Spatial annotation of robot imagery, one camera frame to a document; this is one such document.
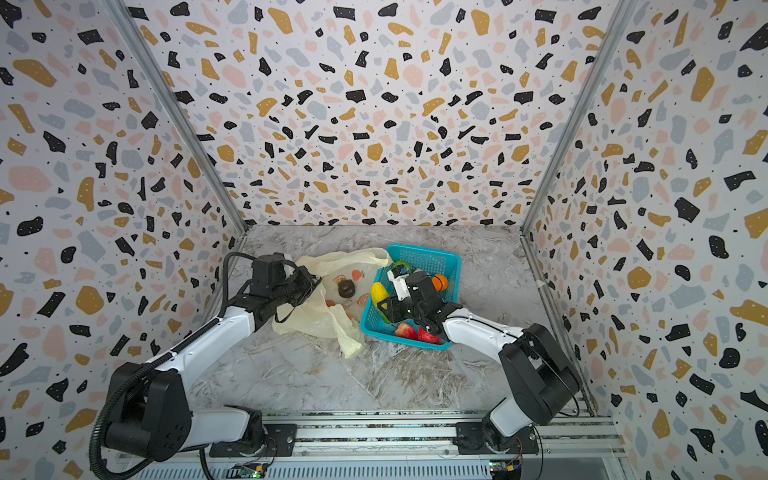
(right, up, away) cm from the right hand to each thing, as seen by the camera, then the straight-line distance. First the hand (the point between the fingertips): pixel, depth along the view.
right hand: (377, 299), depth 85 cm
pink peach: (+8, -10, +5) cm, 14 cm away
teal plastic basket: (+17, +10, +20) cm, 28 cm away
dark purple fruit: (-12, +2, +15) cm, 19 cm away
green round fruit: (+8, +10, +19) cm, 23 cm away
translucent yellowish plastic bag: (-11, -2, -2) cm, 11 cm away
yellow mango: (0, +2, +2) cm, 3 cm away
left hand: (-15, +8, -1) cm, 17 cm away
